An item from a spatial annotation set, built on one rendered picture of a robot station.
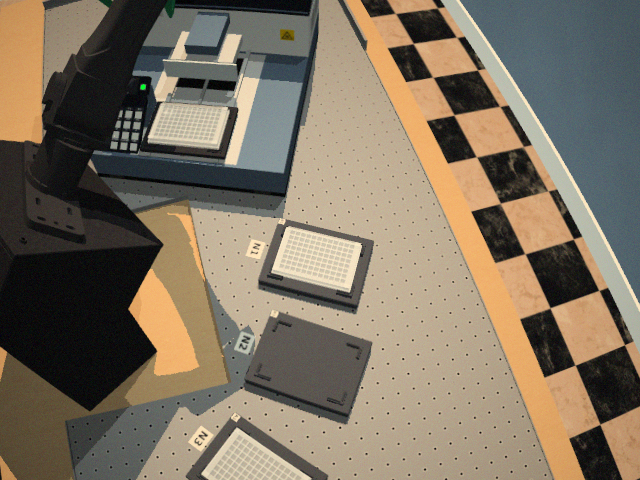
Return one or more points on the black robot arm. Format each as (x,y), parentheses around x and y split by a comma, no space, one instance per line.
(86,95)

